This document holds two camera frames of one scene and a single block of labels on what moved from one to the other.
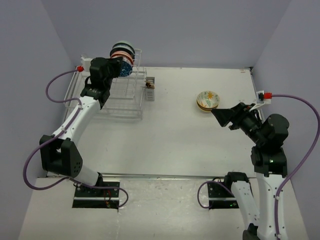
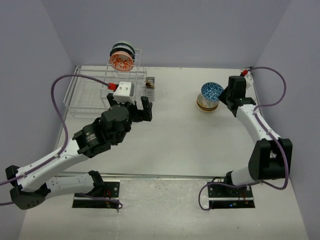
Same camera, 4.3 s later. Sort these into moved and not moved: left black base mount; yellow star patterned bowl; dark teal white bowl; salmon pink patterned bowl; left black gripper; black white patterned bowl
Moved: dark teal white bowl; left black gripper
Not moved: left black base mount; black white patterned bowl; salmon pink patterned bowl; yellow star patterned bowl
